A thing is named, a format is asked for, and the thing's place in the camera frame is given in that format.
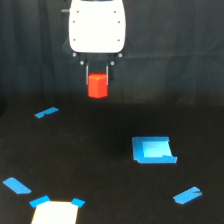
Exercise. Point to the red hexagonal block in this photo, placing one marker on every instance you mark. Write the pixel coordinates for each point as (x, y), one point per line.
(97, 85)

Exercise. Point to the blue tape on paper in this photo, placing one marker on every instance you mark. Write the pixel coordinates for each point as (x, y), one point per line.
(39, 201)
(78, 202)

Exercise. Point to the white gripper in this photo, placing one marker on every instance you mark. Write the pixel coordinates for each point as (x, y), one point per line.
(97, 27)

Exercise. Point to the blue tape strip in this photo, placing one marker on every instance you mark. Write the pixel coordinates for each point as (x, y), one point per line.
(16, 186)
(46, 112)
(187, 195)

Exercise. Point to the blue tape strip near left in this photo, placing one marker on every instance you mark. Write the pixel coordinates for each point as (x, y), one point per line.
(16, 186)

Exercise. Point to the white paper sheet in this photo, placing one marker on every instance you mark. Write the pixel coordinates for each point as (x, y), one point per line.
(53, 212)

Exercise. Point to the blue tape on paper right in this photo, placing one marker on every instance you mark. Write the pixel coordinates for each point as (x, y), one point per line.
(78, 202)

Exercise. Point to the blue tape square marker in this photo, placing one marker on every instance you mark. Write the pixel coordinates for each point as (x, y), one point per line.
(152, 150)

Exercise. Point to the blue tape strip far left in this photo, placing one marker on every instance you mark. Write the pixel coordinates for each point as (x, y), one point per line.
(46, 112)

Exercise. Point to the blue tape strip near right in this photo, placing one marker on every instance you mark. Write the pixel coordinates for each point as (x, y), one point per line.
(187, 195)

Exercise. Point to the blue tape on paper left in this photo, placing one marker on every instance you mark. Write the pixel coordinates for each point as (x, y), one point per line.
(39, 201)

